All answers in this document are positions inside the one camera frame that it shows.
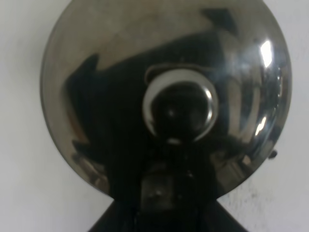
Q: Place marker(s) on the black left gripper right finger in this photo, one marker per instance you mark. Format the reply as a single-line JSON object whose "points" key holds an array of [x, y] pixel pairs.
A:
{"points": [[208, 214]]}

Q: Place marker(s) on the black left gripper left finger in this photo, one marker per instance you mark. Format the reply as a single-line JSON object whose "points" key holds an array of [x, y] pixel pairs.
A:
{"points": [[118, 217]]}

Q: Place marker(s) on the stainless steel teapot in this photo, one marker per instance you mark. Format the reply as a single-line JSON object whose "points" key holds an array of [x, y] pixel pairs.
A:
{"points": [[165, 103]]}

